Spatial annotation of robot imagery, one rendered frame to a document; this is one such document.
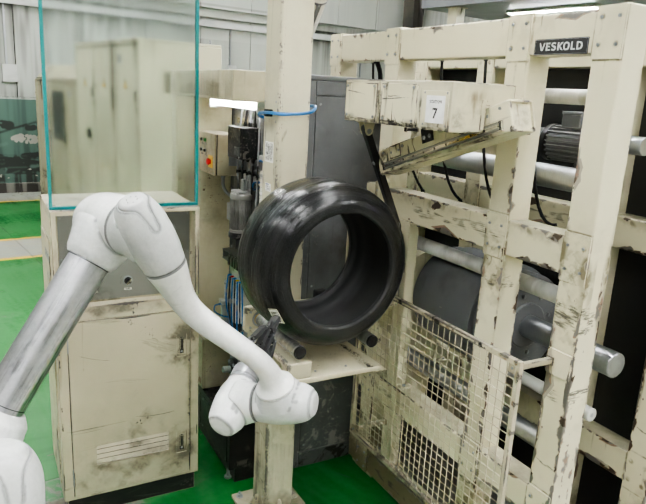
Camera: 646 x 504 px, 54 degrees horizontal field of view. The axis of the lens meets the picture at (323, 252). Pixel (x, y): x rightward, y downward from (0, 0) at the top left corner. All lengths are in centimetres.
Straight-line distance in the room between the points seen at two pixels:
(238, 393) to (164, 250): 48
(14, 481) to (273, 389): 61
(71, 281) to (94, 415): 126
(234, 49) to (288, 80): 987
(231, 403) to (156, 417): 112
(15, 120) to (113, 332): 835
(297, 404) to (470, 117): 96
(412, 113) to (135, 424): 167
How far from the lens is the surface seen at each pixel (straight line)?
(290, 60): 232
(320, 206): 199
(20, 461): 143
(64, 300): 156
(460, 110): 193
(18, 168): 1086
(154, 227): 143
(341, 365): 227
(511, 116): 192
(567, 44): 205
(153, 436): 286
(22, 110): 1080
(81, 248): 156
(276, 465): 276
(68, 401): 271
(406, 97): 208
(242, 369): 181
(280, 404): 165
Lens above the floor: 173
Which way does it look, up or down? 14 degrees down
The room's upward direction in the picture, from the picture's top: 3 degrees clockwise
